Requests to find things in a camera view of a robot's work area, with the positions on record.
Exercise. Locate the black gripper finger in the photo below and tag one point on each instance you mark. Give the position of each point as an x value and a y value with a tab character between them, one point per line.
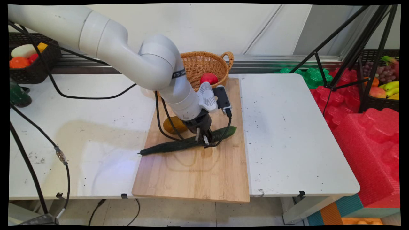
206	140
197	135

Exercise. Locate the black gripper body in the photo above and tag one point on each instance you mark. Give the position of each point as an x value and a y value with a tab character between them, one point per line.
199	123

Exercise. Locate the long dark green cucumber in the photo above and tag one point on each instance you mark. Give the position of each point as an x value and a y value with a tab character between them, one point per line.
166	147

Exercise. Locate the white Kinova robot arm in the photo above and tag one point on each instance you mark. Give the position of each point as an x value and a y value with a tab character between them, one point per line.
105	41

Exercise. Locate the orange bell pepper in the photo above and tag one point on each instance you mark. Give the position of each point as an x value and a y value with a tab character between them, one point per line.
172	126

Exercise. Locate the wooden cutting board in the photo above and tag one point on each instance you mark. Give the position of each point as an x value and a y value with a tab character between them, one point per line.
195	179

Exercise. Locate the red apple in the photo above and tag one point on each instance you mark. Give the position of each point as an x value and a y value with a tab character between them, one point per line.
396	69
209	78

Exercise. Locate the black table edge clip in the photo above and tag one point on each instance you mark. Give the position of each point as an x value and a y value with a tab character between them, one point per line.
124	195
59	195
302	193

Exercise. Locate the white table leg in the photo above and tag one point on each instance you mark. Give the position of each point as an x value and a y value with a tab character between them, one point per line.
303	209

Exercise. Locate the green foam mat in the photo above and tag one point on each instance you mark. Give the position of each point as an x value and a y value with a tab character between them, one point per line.
314	78

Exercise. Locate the red foam mat pile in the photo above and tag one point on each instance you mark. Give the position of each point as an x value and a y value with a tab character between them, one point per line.
338	99

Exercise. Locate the teal and orange foam mat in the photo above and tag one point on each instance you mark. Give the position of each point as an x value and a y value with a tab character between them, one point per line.
348	207

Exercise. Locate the large red foam mat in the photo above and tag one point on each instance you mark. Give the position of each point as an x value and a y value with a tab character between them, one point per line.
367	153

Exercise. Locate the black woven vegetable basket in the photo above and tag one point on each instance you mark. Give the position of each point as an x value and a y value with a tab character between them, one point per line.
35	72

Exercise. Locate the yellow vegetable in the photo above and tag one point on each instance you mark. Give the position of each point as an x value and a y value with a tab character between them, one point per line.
42	47

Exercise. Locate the black woven fruit basket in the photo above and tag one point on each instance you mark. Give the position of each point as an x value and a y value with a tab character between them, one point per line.
378	103

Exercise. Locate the orange fruit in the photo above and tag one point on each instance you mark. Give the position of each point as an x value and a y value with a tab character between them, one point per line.
374	82

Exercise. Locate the peach coloured mango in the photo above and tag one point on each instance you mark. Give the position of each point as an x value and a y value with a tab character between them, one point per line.
377	92

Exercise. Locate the small red vegetable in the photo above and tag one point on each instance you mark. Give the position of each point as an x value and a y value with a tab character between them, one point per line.
33	58

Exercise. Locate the dark green table clamp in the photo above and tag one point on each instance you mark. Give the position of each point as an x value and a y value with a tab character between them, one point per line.
19	95

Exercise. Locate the black tripod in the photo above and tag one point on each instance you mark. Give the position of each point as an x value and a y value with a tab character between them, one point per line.
367	48

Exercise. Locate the white eggplant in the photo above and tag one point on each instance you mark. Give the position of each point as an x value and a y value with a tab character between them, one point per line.
24	50

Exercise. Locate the orange vegetable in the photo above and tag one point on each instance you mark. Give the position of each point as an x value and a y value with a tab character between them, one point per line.
19	62

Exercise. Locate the purple grape bunch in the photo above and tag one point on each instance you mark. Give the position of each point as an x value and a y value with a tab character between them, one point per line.
385	72

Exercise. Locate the yellow banana bunch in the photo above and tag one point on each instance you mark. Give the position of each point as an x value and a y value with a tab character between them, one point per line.
391	88

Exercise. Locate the grey ribbed camera mount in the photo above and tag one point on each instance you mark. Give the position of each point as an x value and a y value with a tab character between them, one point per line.
207	97

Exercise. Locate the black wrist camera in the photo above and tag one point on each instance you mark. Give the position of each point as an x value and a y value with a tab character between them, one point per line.
222	99

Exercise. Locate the metal wall rail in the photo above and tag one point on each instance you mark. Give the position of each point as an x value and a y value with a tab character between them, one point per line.
271	60

